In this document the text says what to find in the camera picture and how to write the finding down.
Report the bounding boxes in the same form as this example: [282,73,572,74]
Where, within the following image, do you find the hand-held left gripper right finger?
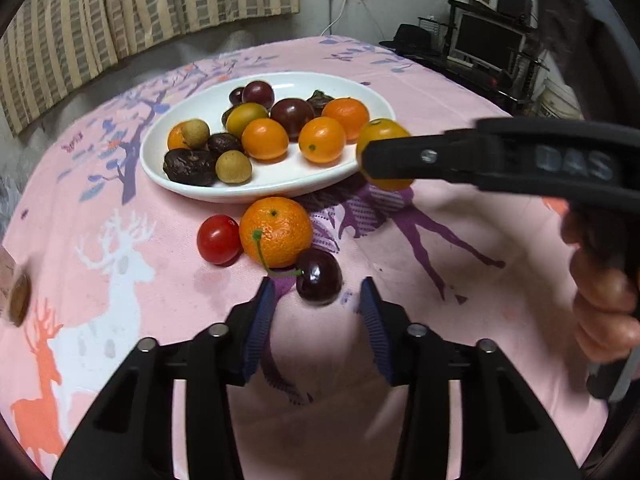
[359,277,576,480]

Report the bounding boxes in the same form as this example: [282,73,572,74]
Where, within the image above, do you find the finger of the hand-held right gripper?
[357,127,483,192]

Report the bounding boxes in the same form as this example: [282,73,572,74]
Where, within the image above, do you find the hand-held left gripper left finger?
[52,277,277,480]

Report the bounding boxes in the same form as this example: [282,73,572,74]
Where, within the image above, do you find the yellow-orange kumquat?
[356,118,415,192]

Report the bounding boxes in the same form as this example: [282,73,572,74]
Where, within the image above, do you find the large orange tangerine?
[321,97,371,141]

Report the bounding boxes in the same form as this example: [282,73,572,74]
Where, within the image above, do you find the dark cherry with green stem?
[252,230,344,307]

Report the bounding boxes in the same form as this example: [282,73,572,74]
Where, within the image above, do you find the smooth orange kumquat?
[298,116,347,164]
[241,117,290,162]

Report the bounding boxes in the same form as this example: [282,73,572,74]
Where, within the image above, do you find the white oval plate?
[140,71,398,205]

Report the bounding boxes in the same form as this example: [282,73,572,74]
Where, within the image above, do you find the dark red plum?
[270,98,316,142]
[241,80,275,110]

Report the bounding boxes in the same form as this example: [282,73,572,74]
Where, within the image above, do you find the greenish yellow orange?
[226,102,270,138]

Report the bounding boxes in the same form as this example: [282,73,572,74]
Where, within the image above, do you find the tan longan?
[216,150,253,184]
[181,119,211,149]

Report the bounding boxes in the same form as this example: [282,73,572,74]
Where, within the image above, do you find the small orange tangerine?
[167,121,193,151]

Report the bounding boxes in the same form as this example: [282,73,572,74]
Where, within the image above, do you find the person's right hand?
[560,209,640,363]

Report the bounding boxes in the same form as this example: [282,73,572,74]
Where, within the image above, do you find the white plastic bucket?
[535,77,583,121]

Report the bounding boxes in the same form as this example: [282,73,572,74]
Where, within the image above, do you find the red cherry tomato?
[196,214,243,266]

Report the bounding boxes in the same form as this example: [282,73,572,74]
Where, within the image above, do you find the pitted orange tangerine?
[238,196,314,269]

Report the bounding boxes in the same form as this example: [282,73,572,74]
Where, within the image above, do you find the pink printed tablecloth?
[0,35,616,480]

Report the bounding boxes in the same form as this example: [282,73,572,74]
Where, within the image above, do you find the black hat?
[378,23,441,56]

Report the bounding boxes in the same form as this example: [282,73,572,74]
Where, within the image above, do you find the black computer monitor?
[448,12,526,68]

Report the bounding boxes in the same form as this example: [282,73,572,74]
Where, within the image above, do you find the large dark wrinkled date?
[163,148,219,187]

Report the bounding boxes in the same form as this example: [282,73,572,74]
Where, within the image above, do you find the brown round object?
[9,270,32,328]

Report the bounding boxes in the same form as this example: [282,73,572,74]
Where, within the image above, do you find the striped beige curtain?
[0,0,302,136]

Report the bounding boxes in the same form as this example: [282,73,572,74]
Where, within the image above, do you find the white power cable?
[320,0,351,37]

